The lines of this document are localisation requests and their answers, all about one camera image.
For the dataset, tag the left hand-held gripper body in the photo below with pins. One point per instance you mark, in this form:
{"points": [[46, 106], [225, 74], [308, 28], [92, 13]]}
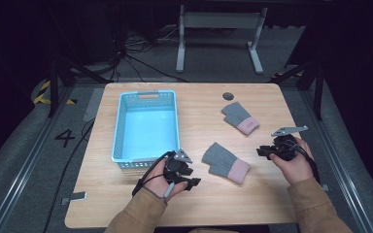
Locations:
{"points": [[175, 165]]}

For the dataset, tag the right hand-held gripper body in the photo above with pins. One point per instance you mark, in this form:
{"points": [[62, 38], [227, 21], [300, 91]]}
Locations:
{"points": [[286, 147]]}

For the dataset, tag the grey glove with pink cuff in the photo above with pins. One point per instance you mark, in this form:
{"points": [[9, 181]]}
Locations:
{"points": [[236, 116], [221, 160]]}

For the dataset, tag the light blue plastic basket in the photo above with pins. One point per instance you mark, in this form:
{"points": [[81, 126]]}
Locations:
{"points": [[149, 129]]}

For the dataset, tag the person's right hand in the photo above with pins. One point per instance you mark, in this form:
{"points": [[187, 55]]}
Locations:
{"points": [[296, 168]]}

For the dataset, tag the person's left hand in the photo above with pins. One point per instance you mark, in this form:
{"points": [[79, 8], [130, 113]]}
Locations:
{"points": [[157, 183]]}

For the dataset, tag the dark round table grommet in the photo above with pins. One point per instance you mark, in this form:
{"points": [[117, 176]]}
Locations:
{"points": [[228, 96]]}

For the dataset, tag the black metal stand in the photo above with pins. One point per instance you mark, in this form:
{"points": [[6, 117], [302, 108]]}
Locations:
{"points": [[53, 87], [319, 90]]}

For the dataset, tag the grey floor tape strip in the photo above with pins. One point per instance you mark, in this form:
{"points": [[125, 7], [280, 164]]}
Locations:
{"points": [[94, 105]]}

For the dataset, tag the yellow black hazard tape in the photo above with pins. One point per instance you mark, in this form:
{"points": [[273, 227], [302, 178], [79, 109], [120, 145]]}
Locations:
{"points": [[42, 97]]}

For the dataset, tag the grey metal table bracket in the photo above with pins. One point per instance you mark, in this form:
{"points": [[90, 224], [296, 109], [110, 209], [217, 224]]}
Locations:
{"points": [[76, 196]]}

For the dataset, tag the white metal stand frame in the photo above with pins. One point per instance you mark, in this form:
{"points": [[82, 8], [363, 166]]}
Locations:
{"points": [[220, 20]]}

